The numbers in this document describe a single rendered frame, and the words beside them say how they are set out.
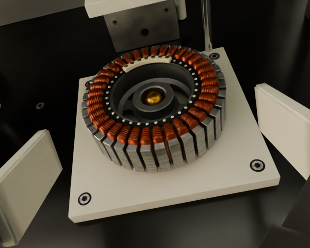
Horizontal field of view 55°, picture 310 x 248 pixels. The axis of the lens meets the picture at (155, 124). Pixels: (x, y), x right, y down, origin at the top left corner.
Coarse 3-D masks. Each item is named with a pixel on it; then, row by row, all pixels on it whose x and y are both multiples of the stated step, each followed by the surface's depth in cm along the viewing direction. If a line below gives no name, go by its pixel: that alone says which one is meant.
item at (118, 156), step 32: (128, 64) 25; (160, 64) 25; (192, 64) 24; (96, 96) 23; (128, 96) 26; (192, 96) 21; (224, 96) 21; (96, 128) 21; (128, 128) 20; (160, 128) 20; (192, 128) 20; (128, 160) 21; (160, 160) 20; (192, 160) 21
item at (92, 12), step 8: (88, 0) 20; (96, 0) 20; (104, 0) 20; (112, 0) 20; (120, 0) 20; (128, 0) 20; (136, 0) 20; (144, 0) 20; (152, 0) 20; (160, 0) 20; (88, 8) 20; (96, 8) 20; (104, 8) 20; (112, 8) 20; (120, 8) 20; (128, 8) 20; (96, 16) 20
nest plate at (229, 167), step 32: (224, 64) 28; (224, 128) 23; (256, 128) 23; (96, 160) 24; (224, 160) 22; (256, 160) 21; (96, 192) 22; (128, 192) 21; (160, 192) 21; (192, 192) 21; (224, 192) 21
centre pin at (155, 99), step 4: (152, 92) 24; (156, 92) 24; (148, 96) 23; (152, 96) 23; (156, 96) 23; (160, 96) 23; (164, 96) 24; (144, 100) 24; (148, 100) 23; (152, 100) 23; (156, 100) 23; (160, 100) 23; (148, 104) 23; (152, 104) 23; (156, 104) 23
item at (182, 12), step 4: (176, 0) 31; (180, 0) 31; (184, 0) 32; (176, 4) 32; (180, 4) 32; (184, 4) 32; (176, 8) 32; (180, 8) 32; (184, 8) 32; (180, 12) 32; (184, 12) 33; (180, 16) 33; (184, 16) 33; (180, 20) 33; (184, 20) 33
